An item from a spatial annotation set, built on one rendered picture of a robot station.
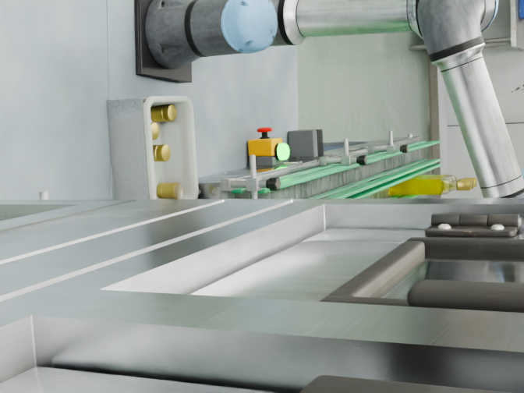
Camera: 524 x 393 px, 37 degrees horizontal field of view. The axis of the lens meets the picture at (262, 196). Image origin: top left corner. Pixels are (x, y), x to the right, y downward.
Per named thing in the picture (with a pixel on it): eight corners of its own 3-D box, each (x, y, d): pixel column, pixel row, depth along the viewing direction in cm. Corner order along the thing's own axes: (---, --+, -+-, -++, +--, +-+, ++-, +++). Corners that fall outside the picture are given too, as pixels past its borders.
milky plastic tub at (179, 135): (116, 215, 151) (154, 216, 147) (107, 98, 149) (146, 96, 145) (164, 203, 167) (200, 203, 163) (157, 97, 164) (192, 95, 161)
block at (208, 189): (192, 228, 166) (222, 228, 163) (190, 183, 165) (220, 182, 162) (201, 224, 169) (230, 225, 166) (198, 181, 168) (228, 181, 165)
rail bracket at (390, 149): (366, 154, 258) (406, 153, 252) (365, 132, 257) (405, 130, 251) (369, 154, 261) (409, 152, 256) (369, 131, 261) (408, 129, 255)
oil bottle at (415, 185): (389, 195, 282) (469, 194, 270) (388, 179, 281) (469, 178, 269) (393, 192, 287) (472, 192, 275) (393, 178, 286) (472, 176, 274)
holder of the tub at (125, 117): (117, 242, 152) (151, 243, 149) (106, 100, 149) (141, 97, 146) (164, 228, 167) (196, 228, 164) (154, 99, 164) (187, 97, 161)
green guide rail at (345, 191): (232, 228, 167) (267, 228, 164) (232, 223, 167) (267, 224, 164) (421, 161, 325) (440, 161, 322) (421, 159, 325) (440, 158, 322)
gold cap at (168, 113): (154, 101, 160) (172, 100, 159) (161, 115, 163) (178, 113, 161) (147, 112, 158) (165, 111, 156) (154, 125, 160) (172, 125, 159)
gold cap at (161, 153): (142, 145, 156) (161, 144, 155) (151, 143, 160) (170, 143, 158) (143, 163, 157) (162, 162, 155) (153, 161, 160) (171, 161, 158)
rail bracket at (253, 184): (223, 236, 163) (278, 238, 158) (218, 156, 161) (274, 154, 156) (229, 234, 166) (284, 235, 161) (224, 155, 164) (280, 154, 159)
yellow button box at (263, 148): (247, 166, 205) (273, 166, 202) (245, 138, 204) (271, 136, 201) (258, 164, 211) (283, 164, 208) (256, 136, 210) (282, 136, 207)
